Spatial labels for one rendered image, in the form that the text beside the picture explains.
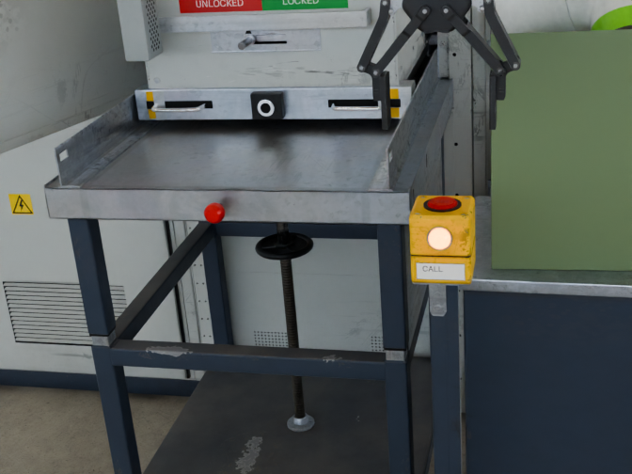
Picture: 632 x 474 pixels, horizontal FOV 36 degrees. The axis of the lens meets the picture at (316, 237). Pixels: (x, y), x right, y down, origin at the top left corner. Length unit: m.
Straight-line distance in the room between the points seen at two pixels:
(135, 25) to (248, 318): 0.94
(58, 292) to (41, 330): 0.13
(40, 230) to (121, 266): 0.23
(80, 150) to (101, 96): 0.44
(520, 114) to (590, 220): 0.19
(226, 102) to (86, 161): 0.30
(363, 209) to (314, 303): 0.90
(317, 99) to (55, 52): 0.56
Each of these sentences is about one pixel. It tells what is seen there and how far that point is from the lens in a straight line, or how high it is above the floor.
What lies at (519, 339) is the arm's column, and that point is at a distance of 1.50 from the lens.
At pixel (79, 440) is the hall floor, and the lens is 2.58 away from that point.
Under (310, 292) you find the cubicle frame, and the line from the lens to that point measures 2.40.
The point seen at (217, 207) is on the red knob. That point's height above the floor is 0.83.
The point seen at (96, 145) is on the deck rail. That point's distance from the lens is 1.81.
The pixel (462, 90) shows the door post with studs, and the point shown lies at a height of 0.82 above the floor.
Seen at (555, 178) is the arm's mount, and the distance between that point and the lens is 1.43.
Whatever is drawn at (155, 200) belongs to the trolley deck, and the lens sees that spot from 1.64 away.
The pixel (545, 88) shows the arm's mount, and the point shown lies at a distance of 1.39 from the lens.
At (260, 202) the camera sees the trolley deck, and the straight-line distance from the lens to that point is 1.58.
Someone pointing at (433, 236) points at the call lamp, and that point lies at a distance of 1.28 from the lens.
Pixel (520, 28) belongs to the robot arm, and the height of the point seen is 1.06.
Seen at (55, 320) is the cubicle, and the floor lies 0.22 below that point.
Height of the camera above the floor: 1.38
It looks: 23 degrees down
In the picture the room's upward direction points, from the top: 5 degrees counter-clockwise
